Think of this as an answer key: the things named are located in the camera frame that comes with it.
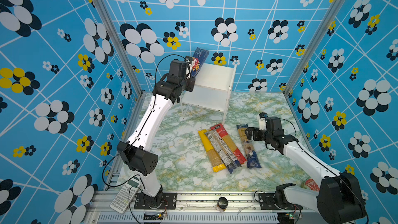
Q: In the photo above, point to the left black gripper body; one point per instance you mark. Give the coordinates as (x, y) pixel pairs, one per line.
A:
(187, 84)

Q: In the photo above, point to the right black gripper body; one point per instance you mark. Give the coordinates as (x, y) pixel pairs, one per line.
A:
(258, 135)

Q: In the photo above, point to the red spaghetti bag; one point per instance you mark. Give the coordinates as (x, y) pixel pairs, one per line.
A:
(227, 139)

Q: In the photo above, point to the blue Barilla spaghetti box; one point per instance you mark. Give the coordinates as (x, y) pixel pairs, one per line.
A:
(198, 59)

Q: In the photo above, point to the clear white-label spaghetti bag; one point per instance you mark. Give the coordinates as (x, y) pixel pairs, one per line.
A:
(223, 150)

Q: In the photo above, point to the yellow Pastatime spaghetti bag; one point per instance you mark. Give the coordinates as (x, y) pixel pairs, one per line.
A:
(215, 160)

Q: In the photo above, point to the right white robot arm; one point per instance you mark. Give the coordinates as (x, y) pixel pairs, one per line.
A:
(339, 198)

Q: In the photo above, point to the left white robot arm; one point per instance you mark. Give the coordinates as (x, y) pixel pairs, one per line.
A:
(135, 152)

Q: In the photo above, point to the white two-tier shelf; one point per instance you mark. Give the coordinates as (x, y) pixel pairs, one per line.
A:
(212, 90)

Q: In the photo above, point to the blue Ankara spaghetti bag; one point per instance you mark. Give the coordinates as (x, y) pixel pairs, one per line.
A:
(250, 153)

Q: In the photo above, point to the round red tin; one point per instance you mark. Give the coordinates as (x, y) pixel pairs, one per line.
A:
(310, 184)

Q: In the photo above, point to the small black round knob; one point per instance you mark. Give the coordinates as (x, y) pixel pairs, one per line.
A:
(222, 204)

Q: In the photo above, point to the white calculator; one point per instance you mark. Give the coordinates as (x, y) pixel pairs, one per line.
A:
(126, 195)

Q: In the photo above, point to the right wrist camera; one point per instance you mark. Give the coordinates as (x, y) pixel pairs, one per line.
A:
(262, 121)

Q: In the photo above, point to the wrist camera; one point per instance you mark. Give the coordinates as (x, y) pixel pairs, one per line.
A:
(262, 121)
(189, 60)

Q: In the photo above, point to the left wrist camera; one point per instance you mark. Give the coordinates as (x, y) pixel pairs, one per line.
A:
(189, 60)

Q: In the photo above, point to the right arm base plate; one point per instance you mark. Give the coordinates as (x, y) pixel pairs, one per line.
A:
(267, 202)

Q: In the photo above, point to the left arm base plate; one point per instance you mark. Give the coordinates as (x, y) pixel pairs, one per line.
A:
(166, 200)

